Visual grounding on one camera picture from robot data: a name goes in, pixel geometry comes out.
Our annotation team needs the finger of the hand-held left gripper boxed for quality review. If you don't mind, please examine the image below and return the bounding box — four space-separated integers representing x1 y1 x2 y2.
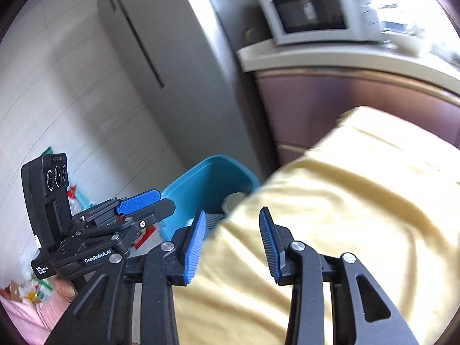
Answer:
116 189 162 217
124 198 176 229

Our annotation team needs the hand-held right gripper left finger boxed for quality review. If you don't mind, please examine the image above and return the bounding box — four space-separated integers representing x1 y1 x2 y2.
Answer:
45 209 207 345

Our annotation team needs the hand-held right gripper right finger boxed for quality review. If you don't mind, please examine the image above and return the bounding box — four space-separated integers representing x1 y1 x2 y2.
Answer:
259 206 419 345

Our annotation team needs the blue plastic bin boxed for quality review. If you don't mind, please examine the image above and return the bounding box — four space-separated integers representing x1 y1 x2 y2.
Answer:
160 154 261 241

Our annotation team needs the person's left hand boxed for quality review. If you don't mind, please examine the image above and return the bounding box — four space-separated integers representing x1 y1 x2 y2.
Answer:
54 278 77 303

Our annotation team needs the clear plastic bag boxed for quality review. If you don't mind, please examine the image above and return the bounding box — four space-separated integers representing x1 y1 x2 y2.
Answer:
66 185 91 218

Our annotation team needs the pile of colourful packets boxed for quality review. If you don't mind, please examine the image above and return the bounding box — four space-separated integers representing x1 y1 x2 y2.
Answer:
0 273 55 304

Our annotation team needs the yellow tablecloth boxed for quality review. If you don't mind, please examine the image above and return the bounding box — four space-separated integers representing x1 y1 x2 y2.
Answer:
172 106 460 345

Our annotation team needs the grey refrigerator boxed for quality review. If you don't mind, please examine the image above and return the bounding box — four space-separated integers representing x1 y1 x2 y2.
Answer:
97 0 278 187

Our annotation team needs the brown kitchen cabinet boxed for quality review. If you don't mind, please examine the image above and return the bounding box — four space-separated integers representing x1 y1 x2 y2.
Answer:
253 68 460 169

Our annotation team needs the white kitchen counter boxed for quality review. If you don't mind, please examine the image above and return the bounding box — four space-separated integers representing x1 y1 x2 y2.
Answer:
236 38 460 98

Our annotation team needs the white microwave oven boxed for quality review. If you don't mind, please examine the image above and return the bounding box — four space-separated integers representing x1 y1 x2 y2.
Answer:
257 0 384 47

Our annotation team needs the wide white bowl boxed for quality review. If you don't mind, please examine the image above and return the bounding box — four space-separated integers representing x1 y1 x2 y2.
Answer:
392 32 431 57

